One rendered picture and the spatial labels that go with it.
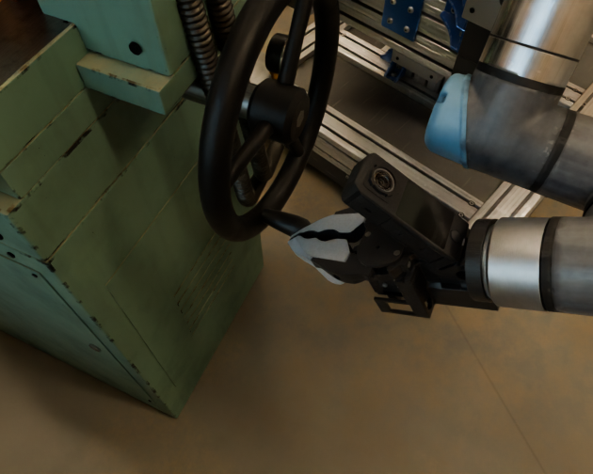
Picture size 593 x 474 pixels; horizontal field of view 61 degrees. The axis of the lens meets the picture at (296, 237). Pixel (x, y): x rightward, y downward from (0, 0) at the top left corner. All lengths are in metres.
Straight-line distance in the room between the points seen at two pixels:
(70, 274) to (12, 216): 0.13
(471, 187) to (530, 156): 0.85
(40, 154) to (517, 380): 1.12
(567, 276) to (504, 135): 0.13
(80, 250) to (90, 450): 0.71
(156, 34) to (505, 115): 0.30
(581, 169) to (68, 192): 0.49
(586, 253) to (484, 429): 0.91
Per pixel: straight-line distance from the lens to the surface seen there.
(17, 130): 0.52
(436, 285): 0.49
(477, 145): 0.47
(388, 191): 0.42
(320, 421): 1.22
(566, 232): 0.42
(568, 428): 1.36
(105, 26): 0.52
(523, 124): 0.46
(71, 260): 0.64
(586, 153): 0.47
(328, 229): 0.52
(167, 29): 0.48
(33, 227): 0.57
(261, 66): 0.91
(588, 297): 0.41
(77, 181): 0.60
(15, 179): 0.53
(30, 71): 0.51
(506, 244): 0.42
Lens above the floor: 1.18
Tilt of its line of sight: 57 degrees down
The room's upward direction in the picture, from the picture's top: straight up
